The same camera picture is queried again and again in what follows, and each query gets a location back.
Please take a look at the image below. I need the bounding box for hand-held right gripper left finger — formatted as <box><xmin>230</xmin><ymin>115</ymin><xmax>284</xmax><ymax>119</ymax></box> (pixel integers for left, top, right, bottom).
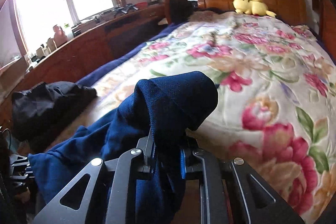
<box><xmin>33</xmin><ymin>128</ymin><xmax>158</xmax><ymax>224</ymax></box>

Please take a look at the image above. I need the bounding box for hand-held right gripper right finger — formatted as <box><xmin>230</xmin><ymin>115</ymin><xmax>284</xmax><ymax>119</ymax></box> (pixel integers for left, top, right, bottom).
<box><xmin>181</xmin><ymin>136</ymin><xmax>305</xmax><ymax>224</ymax></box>

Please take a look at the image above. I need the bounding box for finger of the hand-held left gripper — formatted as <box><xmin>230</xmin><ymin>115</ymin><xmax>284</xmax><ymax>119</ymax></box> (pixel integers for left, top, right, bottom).
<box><xmin>10</xmin><ymin>154</ymin><xmax>34</xmax><ymax>180</ymax></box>

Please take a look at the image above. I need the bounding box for blue suit jacket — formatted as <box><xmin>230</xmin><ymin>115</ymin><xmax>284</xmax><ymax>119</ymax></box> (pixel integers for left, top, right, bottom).
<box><xmin>28</xmin><ymin>71</ymin><xmax>219</xmax><ymax>224</ymax></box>

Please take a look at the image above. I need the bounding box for black garment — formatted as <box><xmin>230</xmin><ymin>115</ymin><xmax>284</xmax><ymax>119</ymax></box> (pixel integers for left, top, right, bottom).
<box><xmin>11</xmin><ymin>81</ymin><xmax>97</xmax><ymax>151</ymax></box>

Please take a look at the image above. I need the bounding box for blue bed sheet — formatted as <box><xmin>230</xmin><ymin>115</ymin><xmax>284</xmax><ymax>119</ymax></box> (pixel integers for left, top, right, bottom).
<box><xmin>76</xmin><ymin>22</ymin><xmax>184</xmax><ymax>88</ymax></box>

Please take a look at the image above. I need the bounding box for long wooden desk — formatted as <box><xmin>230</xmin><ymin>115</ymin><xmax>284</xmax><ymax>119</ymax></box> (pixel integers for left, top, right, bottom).
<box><xmin>0</xmin><ymin>2</ymin><xmax>168</xmax><ymax>109</ymax></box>

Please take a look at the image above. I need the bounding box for floral blanket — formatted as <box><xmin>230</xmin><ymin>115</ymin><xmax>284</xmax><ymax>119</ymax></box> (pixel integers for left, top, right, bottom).
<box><xmin>39</xmin><ymin>11</ymin><xmax>336</xmax><ymax>224</ymax></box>

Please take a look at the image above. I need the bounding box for row of small boxes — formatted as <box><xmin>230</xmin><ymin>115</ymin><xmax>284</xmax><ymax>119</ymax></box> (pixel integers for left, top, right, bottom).
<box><xmin>26</xmin><ymin>25</ymin><xmax>67</xmax><ymax>62</ymax></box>

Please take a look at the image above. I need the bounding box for white bottle with green cap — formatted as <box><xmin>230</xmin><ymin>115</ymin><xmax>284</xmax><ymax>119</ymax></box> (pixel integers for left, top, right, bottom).
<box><xmin>64</xmin><ymin>24</ymin><xmax>74</xmax><ymax>41</ymax></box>

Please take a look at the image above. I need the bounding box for black metal gadget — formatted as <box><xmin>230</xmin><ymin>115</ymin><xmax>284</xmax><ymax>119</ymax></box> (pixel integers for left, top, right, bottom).
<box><xmin>113</xmin><ymin>4</ymin><xmax>139</xmax><ymax>15</ymax></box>

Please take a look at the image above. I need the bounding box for wooden chair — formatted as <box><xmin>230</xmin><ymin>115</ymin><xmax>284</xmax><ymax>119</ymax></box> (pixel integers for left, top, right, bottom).
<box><xmin>165</xmin><ymin>0</ymin><xmax>197</xmax><ymax>24</ymax></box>

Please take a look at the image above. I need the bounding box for yellow plush toy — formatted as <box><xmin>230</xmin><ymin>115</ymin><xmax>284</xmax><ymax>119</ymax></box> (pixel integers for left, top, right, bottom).
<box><xmin>233</xmin><ymin>0</ymin><xmax>277</xmax><ymax>17</ymax></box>

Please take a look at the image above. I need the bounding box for wooden louvered wardrobe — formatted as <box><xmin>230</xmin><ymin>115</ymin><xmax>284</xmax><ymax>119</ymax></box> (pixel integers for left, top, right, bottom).
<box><xmin>308</xmin><ymin>0</ymin><xmax>336</xmax><ymax>67</ymax></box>

